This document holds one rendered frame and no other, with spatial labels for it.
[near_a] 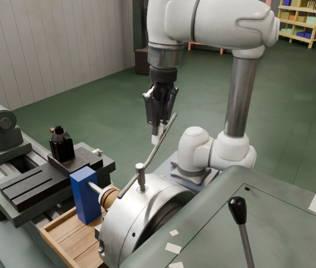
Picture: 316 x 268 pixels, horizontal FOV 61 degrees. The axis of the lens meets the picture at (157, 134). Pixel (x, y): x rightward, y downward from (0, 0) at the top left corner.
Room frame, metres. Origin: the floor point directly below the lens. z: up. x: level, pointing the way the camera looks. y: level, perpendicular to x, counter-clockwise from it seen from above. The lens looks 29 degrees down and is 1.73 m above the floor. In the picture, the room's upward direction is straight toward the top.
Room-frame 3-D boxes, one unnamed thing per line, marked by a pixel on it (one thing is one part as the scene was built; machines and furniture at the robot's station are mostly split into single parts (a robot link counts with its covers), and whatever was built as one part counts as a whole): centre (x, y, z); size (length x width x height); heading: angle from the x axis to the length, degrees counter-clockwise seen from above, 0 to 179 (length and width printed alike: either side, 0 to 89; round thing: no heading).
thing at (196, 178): (1.23, -0.17, 0.83); 0.22 x 0.18 x 0.06; 57
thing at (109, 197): (0.67, 0.14, 1.08); 0.09 x 0.09 x 0.09; 48
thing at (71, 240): (0.75, 0.23, 0.89); 0.36 x 0.30 x 0.04; 138
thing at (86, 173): (0.80, 0.28, 1.00); 0.08 x 0.06 x 0.23; 138
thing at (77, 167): (1.03, 0.42, 1.00); 0.20 x 0.10 x 0.05; 48
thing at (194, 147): (1.21, -0.20, 0.97); 0.18 x 0.16 x 0.22; 68
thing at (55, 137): (1.05, 0.44, 1.14); 0.08 x 0.08 x 0.03
